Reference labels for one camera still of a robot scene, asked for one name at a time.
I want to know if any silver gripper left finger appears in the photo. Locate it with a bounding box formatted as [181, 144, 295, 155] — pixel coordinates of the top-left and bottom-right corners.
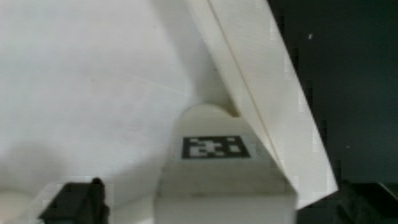
[39, 178, 110, 224]

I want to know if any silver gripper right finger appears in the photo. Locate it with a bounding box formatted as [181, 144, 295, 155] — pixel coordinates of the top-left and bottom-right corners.
[332, 182, 398, 224]

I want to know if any white leg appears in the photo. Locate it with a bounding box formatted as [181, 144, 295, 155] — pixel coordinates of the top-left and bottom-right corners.
[154, 104, 296, 224]

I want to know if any white square table top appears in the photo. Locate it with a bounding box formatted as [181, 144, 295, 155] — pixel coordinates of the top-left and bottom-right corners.
[0, 0, 337, 224]

